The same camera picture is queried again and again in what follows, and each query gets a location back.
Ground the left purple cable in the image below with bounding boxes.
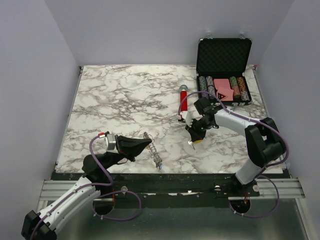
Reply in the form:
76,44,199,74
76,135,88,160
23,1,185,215
32,132,143,240

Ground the red glitter microphone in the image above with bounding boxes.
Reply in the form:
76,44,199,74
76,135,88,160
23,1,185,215
179,84,188,112

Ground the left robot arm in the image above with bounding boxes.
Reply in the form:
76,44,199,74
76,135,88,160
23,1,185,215
21,132,152,240

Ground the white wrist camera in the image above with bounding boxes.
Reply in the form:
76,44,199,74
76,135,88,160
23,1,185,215
180,111,193,127
105,133,117,153

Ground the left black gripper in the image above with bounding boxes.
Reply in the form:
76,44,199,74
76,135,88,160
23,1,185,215
104,134,152,170

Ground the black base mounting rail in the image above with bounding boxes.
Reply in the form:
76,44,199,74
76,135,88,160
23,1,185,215
89,172,261,209

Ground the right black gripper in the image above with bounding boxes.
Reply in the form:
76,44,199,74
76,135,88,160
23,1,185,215
185,117,213,142

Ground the pink playing cards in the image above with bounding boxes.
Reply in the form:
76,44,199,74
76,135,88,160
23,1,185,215
213,78,234,101

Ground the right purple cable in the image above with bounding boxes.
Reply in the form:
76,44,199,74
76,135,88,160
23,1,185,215
177,91,291,218

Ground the black poker chip case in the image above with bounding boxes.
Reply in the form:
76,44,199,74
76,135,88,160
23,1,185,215
196,38,252,106

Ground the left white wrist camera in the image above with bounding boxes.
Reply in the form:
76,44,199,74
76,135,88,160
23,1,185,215
105,133,117,153

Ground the yellow capped key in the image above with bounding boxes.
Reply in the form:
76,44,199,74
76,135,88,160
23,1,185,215
188,139,203,151

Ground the purple cable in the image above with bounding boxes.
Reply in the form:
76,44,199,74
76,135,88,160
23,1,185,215
177,91,291,218
32,132,143,240

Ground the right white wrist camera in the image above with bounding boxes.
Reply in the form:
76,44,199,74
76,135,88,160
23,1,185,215
180,111,193,127

